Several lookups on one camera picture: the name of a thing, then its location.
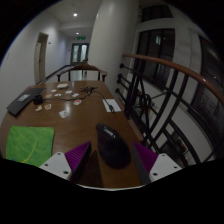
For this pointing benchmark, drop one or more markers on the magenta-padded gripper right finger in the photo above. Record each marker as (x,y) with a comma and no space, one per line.
(163,166)

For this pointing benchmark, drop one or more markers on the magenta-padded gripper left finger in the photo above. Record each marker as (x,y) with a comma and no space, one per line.
(58,163)

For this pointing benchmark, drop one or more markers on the black vertical computer mouse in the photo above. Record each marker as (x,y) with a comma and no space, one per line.
(111,146)

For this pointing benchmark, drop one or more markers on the green mouse pad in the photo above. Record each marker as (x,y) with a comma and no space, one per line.
(30,143)

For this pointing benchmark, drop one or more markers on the small white sticker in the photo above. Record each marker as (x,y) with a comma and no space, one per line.
(68,92)
(53,90)
(58,94)
(63,114)
(75,95)

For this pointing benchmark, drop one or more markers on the small orange sticker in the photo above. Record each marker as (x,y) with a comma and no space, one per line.
(48,106)

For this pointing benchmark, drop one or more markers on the small cream sticker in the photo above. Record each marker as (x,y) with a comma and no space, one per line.
(39,108)

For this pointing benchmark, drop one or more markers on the small red-white sticker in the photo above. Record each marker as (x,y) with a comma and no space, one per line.
(77,102)

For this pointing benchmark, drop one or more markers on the small black box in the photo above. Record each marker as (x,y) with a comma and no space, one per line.
(37,99)

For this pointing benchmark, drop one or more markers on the small pink sticker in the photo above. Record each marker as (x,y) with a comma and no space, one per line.
(49,96)

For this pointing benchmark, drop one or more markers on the black closed laptop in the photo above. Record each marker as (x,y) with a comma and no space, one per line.
(23,100)

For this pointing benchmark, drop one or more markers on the flat white box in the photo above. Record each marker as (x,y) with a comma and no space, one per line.
(62,86)

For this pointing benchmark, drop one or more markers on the white notepad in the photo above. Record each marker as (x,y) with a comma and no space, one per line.
(111,104)

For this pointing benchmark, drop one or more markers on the large dark window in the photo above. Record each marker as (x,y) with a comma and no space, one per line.
(210,90)

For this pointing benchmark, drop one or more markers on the wooden armchair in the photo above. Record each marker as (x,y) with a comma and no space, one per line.
(83,66)

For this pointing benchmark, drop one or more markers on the black railing with wooden handrail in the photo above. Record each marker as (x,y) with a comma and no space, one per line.
(173,66)

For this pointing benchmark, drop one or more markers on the pale side door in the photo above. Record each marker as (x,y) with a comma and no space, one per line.
(41,56)

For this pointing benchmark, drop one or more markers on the tall dark window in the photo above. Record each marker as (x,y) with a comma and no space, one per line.
(153,56)

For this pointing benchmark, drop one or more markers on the glass double door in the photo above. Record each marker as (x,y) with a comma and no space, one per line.
(80,53)

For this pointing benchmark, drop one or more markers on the green exit sign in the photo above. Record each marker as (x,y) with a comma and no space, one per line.
(81,37)

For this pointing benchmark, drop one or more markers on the small dark transom window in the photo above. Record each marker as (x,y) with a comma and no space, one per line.
(156,12)

